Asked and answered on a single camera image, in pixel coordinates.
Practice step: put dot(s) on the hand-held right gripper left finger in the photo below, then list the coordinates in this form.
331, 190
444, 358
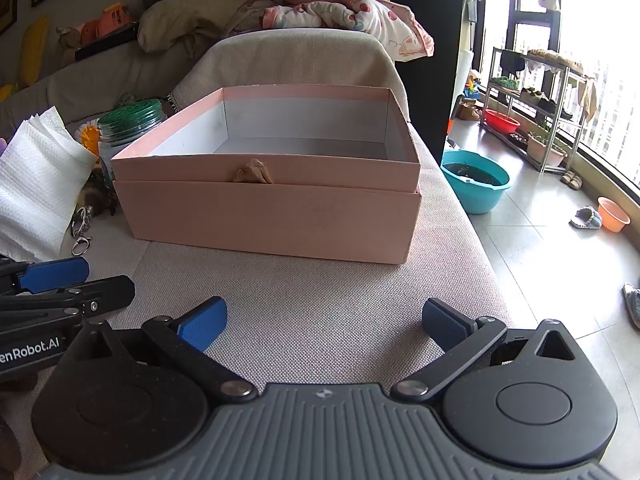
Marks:
202, 324

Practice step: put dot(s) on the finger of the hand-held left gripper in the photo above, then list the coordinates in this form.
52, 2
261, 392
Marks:
55, 272
100, 291

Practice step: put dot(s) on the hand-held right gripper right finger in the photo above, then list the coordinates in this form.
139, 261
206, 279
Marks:
445, 322

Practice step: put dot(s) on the pink cardboard box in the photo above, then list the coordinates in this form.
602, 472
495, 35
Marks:
250, 220

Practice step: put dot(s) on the orange flower toy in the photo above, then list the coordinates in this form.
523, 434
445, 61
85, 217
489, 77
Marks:
90, 137

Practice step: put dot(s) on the white paper towel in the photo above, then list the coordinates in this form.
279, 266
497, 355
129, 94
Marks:
30, 185

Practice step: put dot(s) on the beige sofa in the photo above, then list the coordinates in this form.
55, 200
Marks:
300, 300

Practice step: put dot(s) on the teal plastic basin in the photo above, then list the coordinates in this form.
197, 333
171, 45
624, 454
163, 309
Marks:
475, 195

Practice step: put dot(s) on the tan cloth knot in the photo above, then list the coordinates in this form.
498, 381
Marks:
254, 172

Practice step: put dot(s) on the green lid jar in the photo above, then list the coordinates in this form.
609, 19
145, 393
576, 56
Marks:
131, 115

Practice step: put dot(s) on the grey slipper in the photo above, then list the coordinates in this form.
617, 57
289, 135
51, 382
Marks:
587, 219

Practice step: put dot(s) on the grey shoe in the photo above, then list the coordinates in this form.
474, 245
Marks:
633, 305

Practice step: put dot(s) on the pair of sandals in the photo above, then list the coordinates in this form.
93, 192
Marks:
572, 180

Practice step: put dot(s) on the flower pot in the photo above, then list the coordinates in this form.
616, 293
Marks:
545, 152

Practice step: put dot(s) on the small orange basin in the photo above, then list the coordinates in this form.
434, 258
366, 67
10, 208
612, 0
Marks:
612, 215

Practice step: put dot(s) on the metal shoe rack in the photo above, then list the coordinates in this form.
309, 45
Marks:
550, 147

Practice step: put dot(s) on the red plastic basin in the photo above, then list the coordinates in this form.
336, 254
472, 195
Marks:
502, 121

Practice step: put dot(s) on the brown boots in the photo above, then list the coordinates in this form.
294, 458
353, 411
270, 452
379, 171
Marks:
468, 110

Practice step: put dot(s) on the yellow plush toy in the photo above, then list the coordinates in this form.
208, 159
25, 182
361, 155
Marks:
35, 50

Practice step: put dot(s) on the colourful plastic toy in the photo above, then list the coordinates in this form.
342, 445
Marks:
471, 89

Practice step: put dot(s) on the beige plush toy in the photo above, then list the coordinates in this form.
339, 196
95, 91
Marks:
67, 37

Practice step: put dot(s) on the black tablet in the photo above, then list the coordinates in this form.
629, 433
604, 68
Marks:
105, 41

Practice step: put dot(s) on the orange plastic toy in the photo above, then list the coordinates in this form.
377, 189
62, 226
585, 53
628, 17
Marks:
110, 20

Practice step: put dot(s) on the beige cushion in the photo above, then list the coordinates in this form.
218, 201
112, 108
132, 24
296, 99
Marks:
170, 22

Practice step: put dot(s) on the dark framed picture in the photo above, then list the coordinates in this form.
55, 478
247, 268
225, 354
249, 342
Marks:
7, 0

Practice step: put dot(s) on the beige hanging cloth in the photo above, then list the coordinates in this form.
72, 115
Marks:
560, 59

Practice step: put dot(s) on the printed pink blanket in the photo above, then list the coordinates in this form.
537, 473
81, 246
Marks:
350, 10

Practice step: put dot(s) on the white cup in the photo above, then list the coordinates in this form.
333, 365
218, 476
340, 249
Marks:
548, 1

